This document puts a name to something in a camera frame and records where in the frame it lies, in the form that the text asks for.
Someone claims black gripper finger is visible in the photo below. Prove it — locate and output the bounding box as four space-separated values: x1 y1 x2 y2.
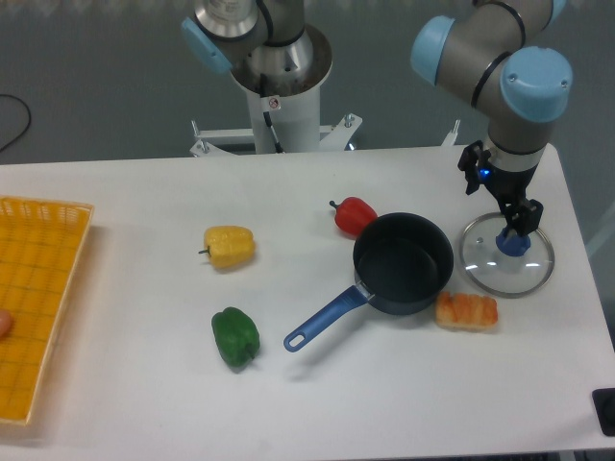
500 202 519 239
512 199 544 236

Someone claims green bell pepper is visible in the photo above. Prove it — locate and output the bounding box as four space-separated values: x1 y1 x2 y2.
211 306 260 369

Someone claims black corner table clamp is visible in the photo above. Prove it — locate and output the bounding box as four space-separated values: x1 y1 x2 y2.
592 388 615 437

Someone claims peach object in basket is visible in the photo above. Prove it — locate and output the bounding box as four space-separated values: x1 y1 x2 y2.
0 309 13 338

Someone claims dark blue saucepan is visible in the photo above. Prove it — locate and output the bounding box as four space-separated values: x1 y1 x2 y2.
283 212 454 352

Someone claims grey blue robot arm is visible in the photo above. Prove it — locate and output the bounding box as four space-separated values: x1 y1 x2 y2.
181 1 573 236

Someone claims black floor cable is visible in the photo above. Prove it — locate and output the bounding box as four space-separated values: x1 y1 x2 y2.
0 93 33 152

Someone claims glass lid blue knob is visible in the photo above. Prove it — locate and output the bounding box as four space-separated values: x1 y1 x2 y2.
458 213 555 299

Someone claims yellow bell pepper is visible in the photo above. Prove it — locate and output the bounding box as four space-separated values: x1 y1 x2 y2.
201 226 256 269

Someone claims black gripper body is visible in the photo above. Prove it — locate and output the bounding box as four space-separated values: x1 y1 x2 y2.
457 140 538 210

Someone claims yellow plastic basket tray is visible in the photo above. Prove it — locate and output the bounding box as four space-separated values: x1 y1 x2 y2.
1 196 94 425

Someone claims red bell pepper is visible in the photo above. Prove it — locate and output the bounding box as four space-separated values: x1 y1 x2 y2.
329 197 378 237

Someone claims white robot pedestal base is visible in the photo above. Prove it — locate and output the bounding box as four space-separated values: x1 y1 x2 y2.
188 23 463 158

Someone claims orange toy bread loaf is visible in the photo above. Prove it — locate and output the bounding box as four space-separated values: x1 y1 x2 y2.
435 292 499 330

